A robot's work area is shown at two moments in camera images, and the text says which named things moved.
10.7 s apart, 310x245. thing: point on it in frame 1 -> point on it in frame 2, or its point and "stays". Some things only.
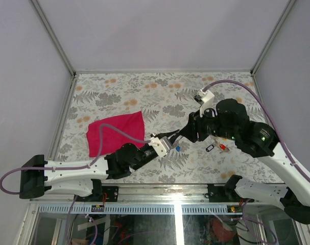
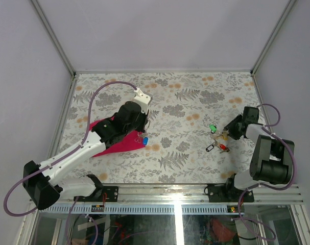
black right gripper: [194, 125] -> [230, 127]
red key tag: [223, 147] stays
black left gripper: [166, 135] -> [145, 118]
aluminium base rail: [157, 194] stays
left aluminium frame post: [54, 38] stays
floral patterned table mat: [167, 100] stays
